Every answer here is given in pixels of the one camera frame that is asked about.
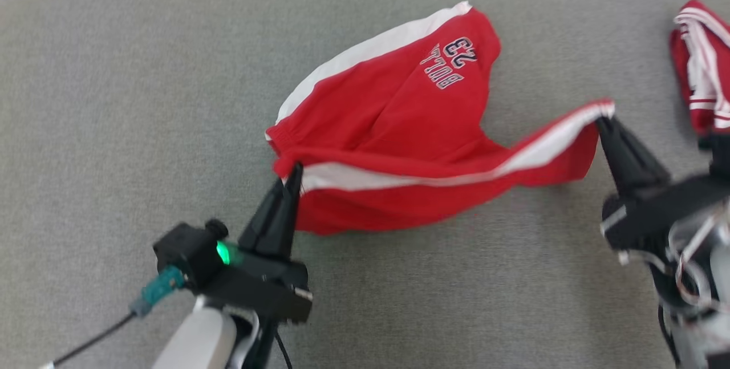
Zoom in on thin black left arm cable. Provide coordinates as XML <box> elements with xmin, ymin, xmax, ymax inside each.
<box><xmin>273</xmin><ymin>328</ymin><xmax>294</xmax><ymax>369</ymax></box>

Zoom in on red white basketball jersey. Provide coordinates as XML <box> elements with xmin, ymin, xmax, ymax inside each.
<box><xmin>670</xmin><ymin>0</ymin><xmax>730</xmax><ymax>143</ymax></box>

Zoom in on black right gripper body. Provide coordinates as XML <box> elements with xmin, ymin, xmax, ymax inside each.
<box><xmin>601</xmin><ymin>171</ymin><xmax>730</xmax><ymax>251</ymax></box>

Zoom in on grey fabric sofa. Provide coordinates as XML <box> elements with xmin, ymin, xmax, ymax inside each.
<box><xmin>0</xmin><ymin>0</ymin><xmax>730</xmax><ymax>369</ymax></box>

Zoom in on red white basketball shorts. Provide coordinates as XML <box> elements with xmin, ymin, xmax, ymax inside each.
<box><xmin>265</xmin><ymin>1</ymin><xmax>616</xmax><ymax>237</ymax></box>

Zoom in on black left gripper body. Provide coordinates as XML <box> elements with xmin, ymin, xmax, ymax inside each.
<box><xmin>198</xmin><ymin>242</ymin><xmax>314</xmax><ymax>325</ymax></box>

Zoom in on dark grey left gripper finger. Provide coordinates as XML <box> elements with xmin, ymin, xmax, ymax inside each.
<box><xmin>273</xmin><ymin>162</ymin><xmax>305</xmax><ymax>260</ymax></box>
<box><xmin>238</xmin><ymin>177</ymin><xmax>287</xmax><ymax>257</ymax></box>

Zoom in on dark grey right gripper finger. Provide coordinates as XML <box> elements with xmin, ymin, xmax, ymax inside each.
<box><xmin>594</xmin><ymin>116</ymin><xmax>646</xmax><ymax>197</ymax></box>
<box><xmin>613</xmin><ymin>121</ymin><xmax>672</xmax><ymax>190</ymax></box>

